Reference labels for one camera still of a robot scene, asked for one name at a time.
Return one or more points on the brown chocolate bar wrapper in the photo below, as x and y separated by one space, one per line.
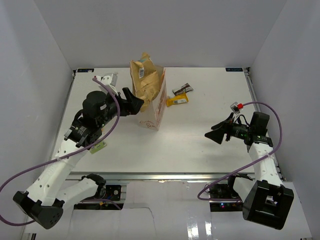
183 89

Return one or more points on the beige paper gift bag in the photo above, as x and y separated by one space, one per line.
151 118

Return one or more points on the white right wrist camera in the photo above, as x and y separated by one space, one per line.
236 107

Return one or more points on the left blue table label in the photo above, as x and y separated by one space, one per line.
85 70

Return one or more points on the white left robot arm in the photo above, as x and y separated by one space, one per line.
44 201

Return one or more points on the yellow snack bar wrapper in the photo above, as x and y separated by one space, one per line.
178 99

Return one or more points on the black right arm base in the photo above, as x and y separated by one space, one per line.
228 200

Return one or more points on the large tan chip bag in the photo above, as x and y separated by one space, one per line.
147 79

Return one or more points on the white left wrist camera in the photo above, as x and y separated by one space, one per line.
108 80

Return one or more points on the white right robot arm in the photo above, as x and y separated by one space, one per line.
264 199

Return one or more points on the blue table label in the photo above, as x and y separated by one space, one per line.
234 69
85 70

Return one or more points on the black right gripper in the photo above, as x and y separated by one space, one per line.
217 135

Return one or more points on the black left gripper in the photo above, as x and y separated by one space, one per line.
131 105

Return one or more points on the aluminium table front rail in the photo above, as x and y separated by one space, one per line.
145 176

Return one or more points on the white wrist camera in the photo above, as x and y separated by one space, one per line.
108 80
236 107

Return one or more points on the small green candy packet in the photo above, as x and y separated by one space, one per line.
97 147

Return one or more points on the right blue table label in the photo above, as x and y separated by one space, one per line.
234 69

